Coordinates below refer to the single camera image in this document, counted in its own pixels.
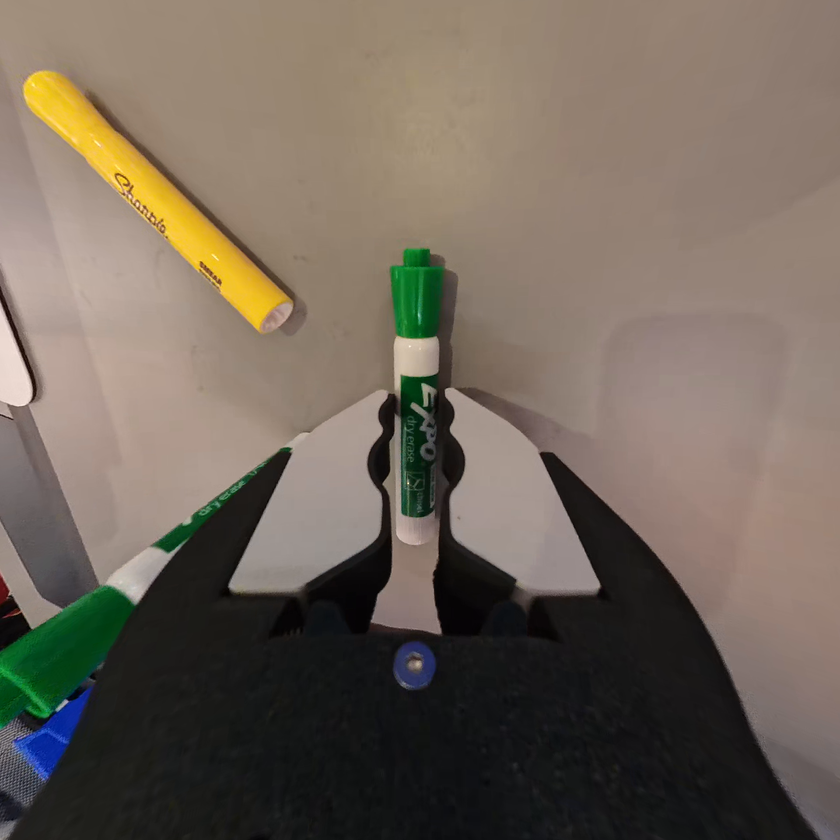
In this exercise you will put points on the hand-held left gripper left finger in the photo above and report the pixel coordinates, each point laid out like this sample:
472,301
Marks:
315,499

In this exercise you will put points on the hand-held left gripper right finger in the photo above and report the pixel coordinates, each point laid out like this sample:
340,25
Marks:
518,499

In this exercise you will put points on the green dry erase marker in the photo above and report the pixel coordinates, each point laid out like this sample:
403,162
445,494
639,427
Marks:
417,302
59,649

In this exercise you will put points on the yellow highlighter marker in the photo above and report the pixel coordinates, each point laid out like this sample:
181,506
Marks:
164,210

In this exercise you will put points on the blue plastic bin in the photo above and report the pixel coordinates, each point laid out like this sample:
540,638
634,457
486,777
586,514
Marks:
46,741

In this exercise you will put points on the grey desk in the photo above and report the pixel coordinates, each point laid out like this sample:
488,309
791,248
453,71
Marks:
558,164

